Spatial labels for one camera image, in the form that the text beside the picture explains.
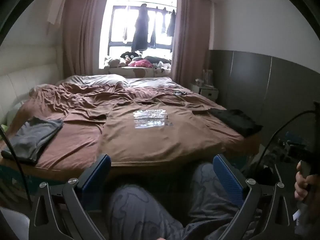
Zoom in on black and white plush toy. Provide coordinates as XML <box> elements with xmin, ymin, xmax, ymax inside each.
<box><xmin>120</xmin><ymin>51</ymin><xmax>141</xmax><ymax>60</ymax></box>

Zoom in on pink curtain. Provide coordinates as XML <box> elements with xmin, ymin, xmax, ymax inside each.
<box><xmin>61</xmin><ymin>0</ymin><xmax>112</xmax><ymax>78</ymax></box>
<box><xmin>171</xmin><ymin>0</ymin><xmax>213</xmax><ymax>90</ymax></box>

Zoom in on crumpled brown blanket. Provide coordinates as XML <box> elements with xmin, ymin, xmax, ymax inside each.
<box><xmin>29</xmin><ymin>74</ymin><xmax>175</xmax><ymax>122</ymax></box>

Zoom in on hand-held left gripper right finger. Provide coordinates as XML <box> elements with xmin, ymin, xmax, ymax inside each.
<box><xmin>212</xmin><ymin>154</ymin><xmax>295</xmax><ymax>240</ymax></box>

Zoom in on dark hanging shirt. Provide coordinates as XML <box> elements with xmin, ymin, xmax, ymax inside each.
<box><xmin>166</xmin><ymin>9</ymin><xmax>176</xmax><ymax>38</ymax></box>

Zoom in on person's grey patterned pants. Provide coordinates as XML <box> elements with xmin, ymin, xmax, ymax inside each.
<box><xmin>107</xmin><ymin>162</ymin><xmax>263</xmax><ymax>240</ymax></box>

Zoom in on white padded headboard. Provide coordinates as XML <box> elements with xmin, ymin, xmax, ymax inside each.
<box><xmin>0</xmin><ymin>44</ymin><xmax>63</xmax><ymax>124</ymax></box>

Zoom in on window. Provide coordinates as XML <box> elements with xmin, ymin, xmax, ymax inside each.
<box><xmin>99</xmin><ymin>0</ymin><xmax>178</xmax><ymax>69</ymax></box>

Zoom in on bed with brown sheet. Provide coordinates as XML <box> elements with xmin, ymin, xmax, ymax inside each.
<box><xmin>0</xmin><ymin>74</ymin><xmax>263</xmax><ymax>188</ymax></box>

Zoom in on beige plush toy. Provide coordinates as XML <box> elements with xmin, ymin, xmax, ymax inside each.
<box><xmin>104</xmin><ymin>57</ymin><xmax>126</xmax><ymax>68</ymax></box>

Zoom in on spotted plush toy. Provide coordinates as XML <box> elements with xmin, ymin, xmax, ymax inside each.
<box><xmin>152</xmin><ymin>62</ymin><xmax>172</xmax><ymax>75</ymax></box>

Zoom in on dark hanging jacket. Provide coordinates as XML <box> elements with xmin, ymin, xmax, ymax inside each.
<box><xmin>131</xmin><ymin>4</ymin><xmax>150</xmax><ymax>52</ymax></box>

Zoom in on white nightstand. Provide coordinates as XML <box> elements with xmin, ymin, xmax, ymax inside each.
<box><xmin>191</xmin><ymin>82</ymin><xmax>219</xmax><ymax>103</ymax></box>

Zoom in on grey folded clothes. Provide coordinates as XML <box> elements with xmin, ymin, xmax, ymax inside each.
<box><xmin>1</xmin><ymin>116</ymin><xmax>64</xmax><ymax>165</ymax></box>

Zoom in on black folded clothes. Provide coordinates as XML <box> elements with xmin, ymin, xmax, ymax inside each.
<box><xmin>209</xmin><ymin>108</ymin><xmax>263</xmax><ymax>138</ymax></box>

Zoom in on black cable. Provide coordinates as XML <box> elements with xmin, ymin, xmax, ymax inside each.
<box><xmin>246</xmin><ymin>109</ymin><xmax>316</xmax><ymax>188</ymax></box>
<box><xmin>0</xmin><ymin>125</ymin><xmax>33</xmax><ymax>208</ymax></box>

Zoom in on boxes on nightstand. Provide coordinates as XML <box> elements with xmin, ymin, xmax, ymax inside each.
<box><xmin>195</xmin><ymin>68</ymin><xmax>215</xmax><ymax>87</ymax></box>

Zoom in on person's right hand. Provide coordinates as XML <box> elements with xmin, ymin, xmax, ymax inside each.
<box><xmin>294</xmin><ymin>162</ymin><xmax>320</xmax><ymax>203</ymax></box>

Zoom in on pale hanging cloth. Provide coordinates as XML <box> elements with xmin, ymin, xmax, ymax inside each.
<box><xmin>47</xmin><ymin>0</ymin><xmax>69</xmax><ymax>26</ymax></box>

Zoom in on brown printed t-shirt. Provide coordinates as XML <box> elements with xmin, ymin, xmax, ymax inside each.
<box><xmin>99</xmin><ymin>97</ymin><xmax>244</xmax><ymax>167</ymax></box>

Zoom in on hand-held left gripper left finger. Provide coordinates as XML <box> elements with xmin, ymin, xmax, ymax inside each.
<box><xmin>29</xmin><ymin>153</ymin><xmax>112</xmax><ymax>240</ymax></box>

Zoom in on pink plush toy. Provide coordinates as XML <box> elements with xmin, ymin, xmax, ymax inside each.
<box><xmin>128</xmin><ymin>59</ymin><xmax>152</xmax><ymax>68</ymax></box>

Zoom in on small dark hanging garment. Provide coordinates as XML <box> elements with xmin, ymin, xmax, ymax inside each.
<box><xmin>160</xmin><ymin>7</ymin><xmax>167</xmax><ymax>34</ymax></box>

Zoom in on grey wardrobe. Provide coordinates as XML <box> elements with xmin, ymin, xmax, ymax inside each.
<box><xmin>208</xmin><ymin>49</ymin><xmax>320</xmax><ymax>155</ymax></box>

